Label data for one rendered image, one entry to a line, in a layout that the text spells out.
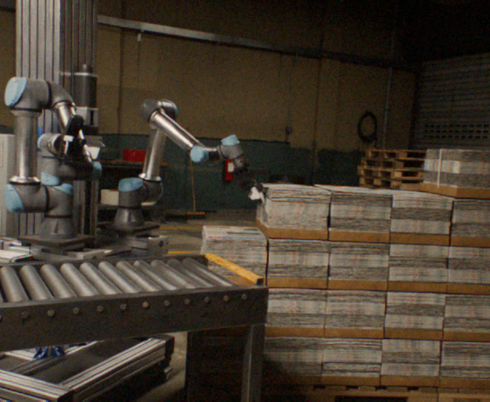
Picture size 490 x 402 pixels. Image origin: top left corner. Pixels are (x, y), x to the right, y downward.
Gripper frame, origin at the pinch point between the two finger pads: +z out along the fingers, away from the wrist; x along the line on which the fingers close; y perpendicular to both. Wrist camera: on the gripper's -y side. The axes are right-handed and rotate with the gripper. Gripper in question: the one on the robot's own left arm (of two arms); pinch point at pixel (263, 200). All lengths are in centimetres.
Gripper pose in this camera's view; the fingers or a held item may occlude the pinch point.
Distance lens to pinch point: 284.5
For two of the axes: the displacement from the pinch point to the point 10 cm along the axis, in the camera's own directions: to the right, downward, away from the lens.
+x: 1.2, 1.0, -9.9
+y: -8.9, 4.5, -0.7
